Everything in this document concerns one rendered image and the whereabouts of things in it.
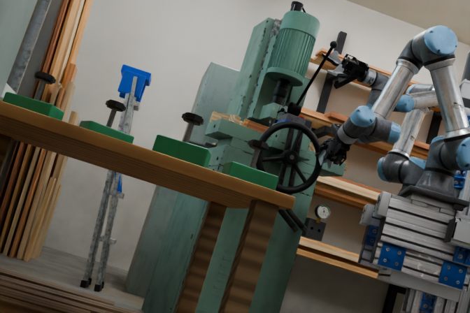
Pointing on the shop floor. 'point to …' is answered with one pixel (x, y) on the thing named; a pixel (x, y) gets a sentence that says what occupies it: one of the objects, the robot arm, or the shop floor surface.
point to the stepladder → (133, 96)
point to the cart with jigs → (236, 283)
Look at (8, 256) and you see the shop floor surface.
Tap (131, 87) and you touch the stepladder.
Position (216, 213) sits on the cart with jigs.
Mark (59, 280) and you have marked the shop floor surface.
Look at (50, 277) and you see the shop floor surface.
